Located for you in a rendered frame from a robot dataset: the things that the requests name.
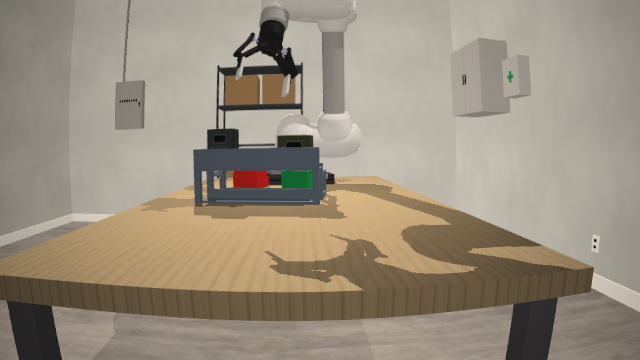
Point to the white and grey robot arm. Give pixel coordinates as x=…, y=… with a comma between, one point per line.
x=334, y=133

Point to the red bin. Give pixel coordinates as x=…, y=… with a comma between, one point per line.
x=250, y=179

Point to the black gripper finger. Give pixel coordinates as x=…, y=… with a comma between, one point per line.
x=287, y=67
x=241, y=56

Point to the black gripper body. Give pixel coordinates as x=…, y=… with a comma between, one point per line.
x=274, y=31

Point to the green bin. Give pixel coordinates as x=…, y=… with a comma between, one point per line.
x=296, y=179

